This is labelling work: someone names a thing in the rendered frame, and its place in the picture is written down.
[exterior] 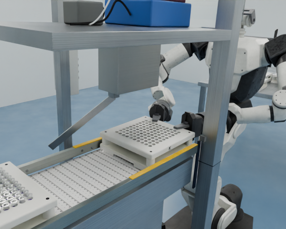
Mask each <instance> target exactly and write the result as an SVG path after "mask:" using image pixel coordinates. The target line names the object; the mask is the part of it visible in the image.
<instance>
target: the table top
mask: <svg viewBox="0 0 286 229"><path fill-rule="evenodd" d="M267 72H270V73H273V74H275V73H276V67H272V66H271V67H268V69H267ZM208 82H209V78H208V79H205V80H202V81H199V82H198V86H203V87H208ZM277 91H278V86H277V83H271V81H269V82H267V87H266V88H264V89H263V90H261V91H260V92H257V93H256V94H255V95H254V96H255V97H260V98H265V99H272V97H273V95H274V93H276V92H277Z"/></svg>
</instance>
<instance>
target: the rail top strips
mask: <svg viewBox="0 0 286 229"><path fill-rule="evenodd" d="M101 139H102V137H98V138H95V139H92V140H90V141H87V142H84V143H81V144H78V145H75V146H73V147H74V148H78V147H81V146H84V145H87V144H90V143H92V142H95V141H98V140H101ZM197 145H198V144H196V143H194V144H192V145H190V146H188V147H186V148H184V149H182V150H180V151H178V152H176V153H174V154H172V155H171V156H168V157H166V158H164V159H163V160H161V161H159V162H157V163H155V164H153V165H151V166H149V167H147V168H145V169H143V170H141V171H139V172H137V173H135V174H133V175H131V176H129V178H130V179H132V180H133V179H135V178H137V177H139V176H141V175H143V174H145V173H146V172H148V171H151V170H152V169H154V168H156V167H158V166H160V165H162V164H164V163H166V162H167V161H169V160H171V159H173V158H175V157H177V156H179V155H180V154H182V153H184V152H186V151H188V150H190V149H192V148H194V147H195V146H197Z"/></svg>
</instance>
